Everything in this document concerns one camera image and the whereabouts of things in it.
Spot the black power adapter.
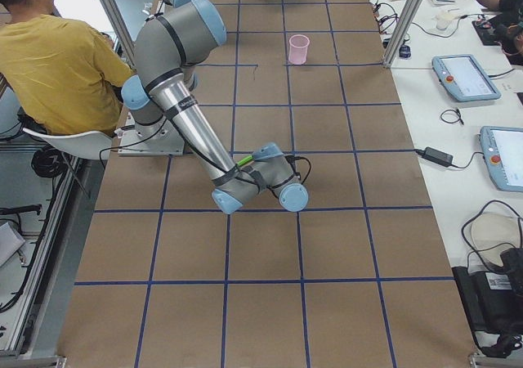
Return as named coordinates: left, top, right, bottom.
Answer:
left=414, top=146, right=453, bottom=168

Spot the lower teach pendant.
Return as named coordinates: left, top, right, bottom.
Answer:
left=479, top=126, right=522, bottom=192

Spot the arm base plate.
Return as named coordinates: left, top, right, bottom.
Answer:
left=118, top=112, right=185, bottom=156

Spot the pink mesh cup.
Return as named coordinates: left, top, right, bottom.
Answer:
left=288, top=34, right=310, bottom=65

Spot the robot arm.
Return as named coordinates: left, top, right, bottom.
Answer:
left=122, top=0, right=309, bottom=214

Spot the aluminium frame post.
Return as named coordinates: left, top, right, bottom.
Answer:
left=382, top=0, right=422, bottom=68

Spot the teach pendant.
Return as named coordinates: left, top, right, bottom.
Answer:
left=431, top=54, right=501, bottom=102
left=479, top=126, right=522, bottom=192

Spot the upper teach pendant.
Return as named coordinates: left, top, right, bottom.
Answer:
left=431, top=54, right=501, bottom=102

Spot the small black cable loop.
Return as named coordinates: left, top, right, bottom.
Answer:
left=440, top=106, right=464, bottom=126

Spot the black device box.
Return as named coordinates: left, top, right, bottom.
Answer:
left=452, top=266, right=522, bottom=358

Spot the white round disc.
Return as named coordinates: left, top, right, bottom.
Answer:
left=471, top=213, right=521, bottom=267

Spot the green highlighter pen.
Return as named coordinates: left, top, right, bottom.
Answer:
left=236, top=155, right=253, bottom=167

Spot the white chair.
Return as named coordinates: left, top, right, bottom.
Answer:
left=21, top=127, right=115, bottom=200

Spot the seated person in yellow shirt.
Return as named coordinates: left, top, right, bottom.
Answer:
left=1, top=0, right=134, bottom=135

